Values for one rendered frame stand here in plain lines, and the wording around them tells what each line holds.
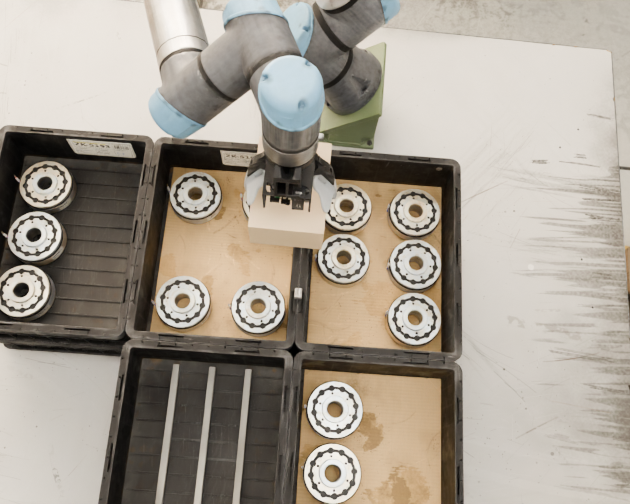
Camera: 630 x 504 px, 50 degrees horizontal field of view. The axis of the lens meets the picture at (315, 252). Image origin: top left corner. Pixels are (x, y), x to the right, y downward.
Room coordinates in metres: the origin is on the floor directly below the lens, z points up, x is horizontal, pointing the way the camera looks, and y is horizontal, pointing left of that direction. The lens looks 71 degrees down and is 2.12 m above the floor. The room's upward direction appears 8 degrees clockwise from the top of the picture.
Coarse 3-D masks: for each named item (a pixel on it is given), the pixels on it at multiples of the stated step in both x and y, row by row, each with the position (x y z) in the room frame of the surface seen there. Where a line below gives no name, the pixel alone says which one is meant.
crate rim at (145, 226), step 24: (168, 144) 0.59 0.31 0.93; (192, 144) 0.59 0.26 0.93; (216, 144) 0.60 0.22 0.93; (240, 144) 0.61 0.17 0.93; (144, 216) 0.43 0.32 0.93; (144, 240) 0.39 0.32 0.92; (288, 312) 0.29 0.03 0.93; (144, 336) 0.21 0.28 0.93; (168, 336) 0.22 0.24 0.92; (192, 336) 0.22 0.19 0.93; (216, 336) 0.23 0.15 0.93; (288, 336) 0.24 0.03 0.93
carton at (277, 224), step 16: (320, 144) 0.53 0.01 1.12; (256, 208) 0.40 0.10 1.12; (272, 208) 0.41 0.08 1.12; (288, 208) 0.41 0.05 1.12; (304, 208) 0.41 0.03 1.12; (320, 208) 0.42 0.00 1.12; (256, 224) 0.38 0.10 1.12; (272, 224) 0.38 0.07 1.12; (288, 224) 0.38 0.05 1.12; (304, 224) 0.39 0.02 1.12; (320, 224) 0.39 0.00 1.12; (256, 240) 0.37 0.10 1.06; (272, 240) 0.37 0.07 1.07; (288, 240) 0.37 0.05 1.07; (304, 240) 0.37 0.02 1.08; (320, 240) 0.37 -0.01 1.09
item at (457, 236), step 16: (384, 160) 0.62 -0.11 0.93; (400, 160) 0.62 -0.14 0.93; (416, 160) 0.63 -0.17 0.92; (432, 160) 0.63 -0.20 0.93; (448, 160) 0.63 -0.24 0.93; (304, 256) 0.40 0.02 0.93; (304, 272) 0.37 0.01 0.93; (304, 288) 0.34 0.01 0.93; (304, 304) 0.31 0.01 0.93; (304, 320) 0.28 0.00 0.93; (336, 352) 0.23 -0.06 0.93; (352, 352) 0.23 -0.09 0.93; (368, 352) 0.24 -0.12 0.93; (384, 352) 0.24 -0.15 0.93; (400, 352) 0.24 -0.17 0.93; (416, 352) 0.25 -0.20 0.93; (432, 352) 0.25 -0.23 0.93
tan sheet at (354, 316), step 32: (384, 192) 0.59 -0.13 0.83; (384, 224) 0.52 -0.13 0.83; (384, 256) 0.45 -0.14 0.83; (320, 288) 0.37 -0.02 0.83; (352, 288) 0.38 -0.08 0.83; (384, 288) 0.39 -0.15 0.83; (320, 320) 0.30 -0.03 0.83; (352, 320) 0.31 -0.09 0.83; (384, 320) 0.32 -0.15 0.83; (416, 320) 0.33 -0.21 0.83
